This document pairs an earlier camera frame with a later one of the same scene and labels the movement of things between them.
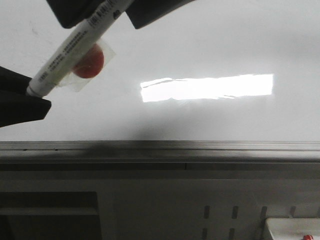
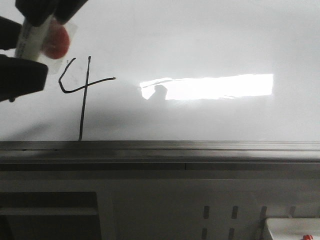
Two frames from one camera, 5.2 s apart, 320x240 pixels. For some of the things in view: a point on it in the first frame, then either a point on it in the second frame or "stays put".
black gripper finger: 16,108 → 18,77
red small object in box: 308,237 stays put
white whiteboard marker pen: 76,48 → 30,41
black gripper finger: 11,81 → 10,31
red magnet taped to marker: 88,68 → 56,40
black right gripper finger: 142,12 → 64,9
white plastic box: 293,228 stays put
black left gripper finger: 70,13 → 36,12
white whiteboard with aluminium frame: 226,81 stays put
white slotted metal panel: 152,204 stays put
